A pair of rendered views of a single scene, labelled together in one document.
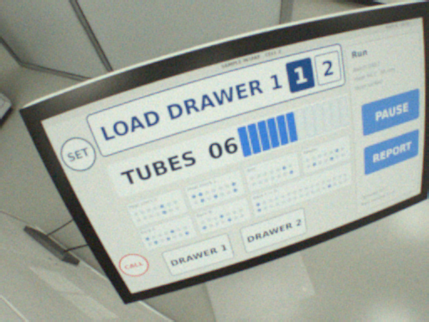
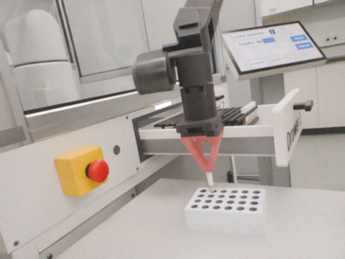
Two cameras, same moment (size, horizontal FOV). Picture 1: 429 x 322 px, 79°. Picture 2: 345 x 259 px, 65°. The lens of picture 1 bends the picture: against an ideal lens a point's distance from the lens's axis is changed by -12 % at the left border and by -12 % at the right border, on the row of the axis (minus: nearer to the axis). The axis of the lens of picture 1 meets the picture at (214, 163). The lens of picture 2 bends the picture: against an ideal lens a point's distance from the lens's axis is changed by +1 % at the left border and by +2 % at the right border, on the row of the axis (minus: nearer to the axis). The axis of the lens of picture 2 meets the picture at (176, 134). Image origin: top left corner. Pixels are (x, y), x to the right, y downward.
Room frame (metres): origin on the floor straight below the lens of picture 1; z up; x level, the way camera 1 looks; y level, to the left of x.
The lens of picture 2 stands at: (-1.25, 0.69, 1.02)
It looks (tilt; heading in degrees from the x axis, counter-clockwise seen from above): 12 degrees down; 353
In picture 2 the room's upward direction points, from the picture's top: 9 degrees counter-clockwise
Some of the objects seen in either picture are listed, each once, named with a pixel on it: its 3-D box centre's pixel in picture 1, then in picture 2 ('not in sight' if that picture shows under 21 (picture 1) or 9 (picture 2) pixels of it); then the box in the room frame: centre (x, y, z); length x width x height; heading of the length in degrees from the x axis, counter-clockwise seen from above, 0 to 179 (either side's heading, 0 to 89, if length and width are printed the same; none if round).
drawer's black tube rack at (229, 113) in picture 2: not in sight; (208, 127); (-0.58, 0.52, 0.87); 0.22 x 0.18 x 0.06; 51
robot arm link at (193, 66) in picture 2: not in sight; (190, 70); (-0.81, 0.60, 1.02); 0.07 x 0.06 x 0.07; 70
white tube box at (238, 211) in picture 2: not in sight; (227, 209); (-0.85, 0.58, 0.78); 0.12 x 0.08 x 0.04; 59
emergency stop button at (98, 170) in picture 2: not in sight; (97, 170); (-0.79, 0.78, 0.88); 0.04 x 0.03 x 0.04; 141
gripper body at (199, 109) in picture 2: not in sight; (199, 106); (-0.81, 0.59, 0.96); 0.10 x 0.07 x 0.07; 153
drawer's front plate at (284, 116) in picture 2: not in sight; (290, 121); (-0.71, 0.36, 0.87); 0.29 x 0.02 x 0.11; 141
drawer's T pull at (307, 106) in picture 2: not in sight; (302, 106); (-0.72, 0.34, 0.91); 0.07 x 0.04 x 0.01; 141
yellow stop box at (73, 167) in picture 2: not in sight; (84, 170); (-0.77, 0.81, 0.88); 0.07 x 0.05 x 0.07; 141
